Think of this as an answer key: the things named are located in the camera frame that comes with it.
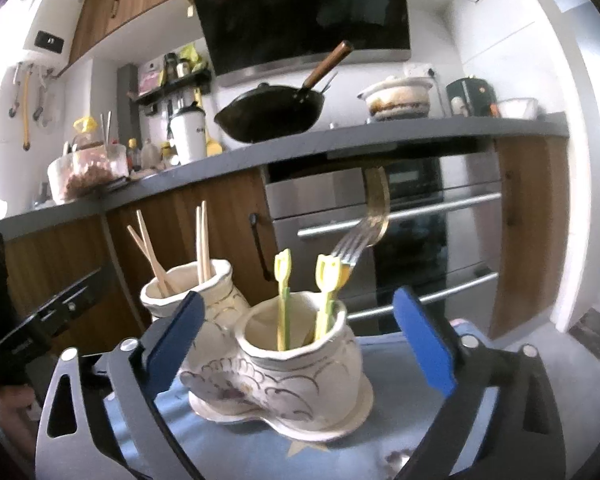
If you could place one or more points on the black range hood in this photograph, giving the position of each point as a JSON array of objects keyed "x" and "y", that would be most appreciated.
[{"x": 305, "y": 10}]

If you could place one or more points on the white wall socket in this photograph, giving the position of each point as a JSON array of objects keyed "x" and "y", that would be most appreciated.
[{"x": 420, "y": 70}]

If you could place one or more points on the stainless steel built-in oven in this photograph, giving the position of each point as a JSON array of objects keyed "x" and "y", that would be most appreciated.
[{"x": 430, "y": 240}]

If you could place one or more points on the black wall shelf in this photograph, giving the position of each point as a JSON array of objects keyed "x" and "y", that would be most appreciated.
[{"x": 175, "y": 87}]

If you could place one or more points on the yellow plastic bag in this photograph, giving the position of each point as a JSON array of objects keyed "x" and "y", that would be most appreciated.
[{"x": 85, "y": 127}]

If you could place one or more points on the white water heater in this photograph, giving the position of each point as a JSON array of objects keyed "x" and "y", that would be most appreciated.
[{"x": 52, "y": 20}]

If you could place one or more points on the bent metal fork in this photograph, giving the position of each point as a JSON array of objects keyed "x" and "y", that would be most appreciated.
[{"x": 377, "y": 210}]

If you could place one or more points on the white bowl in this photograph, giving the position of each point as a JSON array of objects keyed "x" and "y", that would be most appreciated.
[{"x": 517, "y": 109}]

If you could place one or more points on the white clay pot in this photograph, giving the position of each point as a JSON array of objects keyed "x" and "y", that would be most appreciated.
[{"x": 397, "y": 100}]

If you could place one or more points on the blue cartoon printed cloth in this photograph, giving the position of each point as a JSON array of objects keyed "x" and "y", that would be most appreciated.
[{"x": 260, "y": 455}]

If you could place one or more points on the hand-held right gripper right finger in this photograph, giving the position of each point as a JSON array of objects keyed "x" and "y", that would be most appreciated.
[{"x": 425, "y": 340}]

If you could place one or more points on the dark green kitchen appliance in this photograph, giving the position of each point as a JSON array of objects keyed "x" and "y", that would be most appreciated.
[{"x": 472, "y": 97}]

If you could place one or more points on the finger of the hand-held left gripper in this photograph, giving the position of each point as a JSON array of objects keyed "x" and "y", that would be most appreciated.
[{"x": 55, "y": 310}]

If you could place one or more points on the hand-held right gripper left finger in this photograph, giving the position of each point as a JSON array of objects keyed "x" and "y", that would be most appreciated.
[{"x": 175, "y": 340}]

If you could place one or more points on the white tumbler with black lid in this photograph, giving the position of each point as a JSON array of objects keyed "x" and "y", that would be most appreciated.
[{"x": 189, "y": 135}]

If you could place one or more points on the sauce bottle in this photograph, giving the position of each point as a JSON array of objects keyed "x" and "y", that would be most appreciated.
[{"x": 134, "y": 155}]

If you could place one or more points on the white ceramic double utensil holder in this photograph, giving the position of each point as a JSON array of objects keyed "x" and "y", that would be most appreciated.
[{"x": 300, "y": 370}]

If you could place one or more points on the yellow plastic fork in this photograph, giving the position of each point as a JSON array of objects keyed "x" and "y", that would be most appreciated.
[
  {"x": 281, "y": 300},
  {"x": 326, "y": 300}
]

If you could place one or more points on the clear plastic food container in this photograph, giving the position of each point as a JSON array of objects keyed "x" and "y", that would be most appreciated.
[{"x": 87, "y": 175}]

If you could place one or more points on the grey kitchen countertop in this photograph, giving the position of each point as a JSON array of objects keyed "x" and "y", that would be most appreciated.
[{"x": 380, "y": 135}]

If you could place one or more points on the black wok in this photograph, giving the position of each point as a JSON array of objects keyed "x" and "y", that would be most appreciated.
[{"x": 270, "y": 115}]

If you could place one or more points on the wooden cabinet door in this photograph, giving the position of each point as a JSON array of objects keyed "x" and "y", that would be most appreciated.
[
  {"x": 180, "y": 200},
  {"x": 45, "y": 260},
  {"x": 530, "y": 235}
]

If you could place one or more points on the wooden upper cabinet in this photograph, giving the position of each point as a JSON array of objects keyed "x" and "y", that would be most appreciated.
[{"x": 130, "y": 0}]

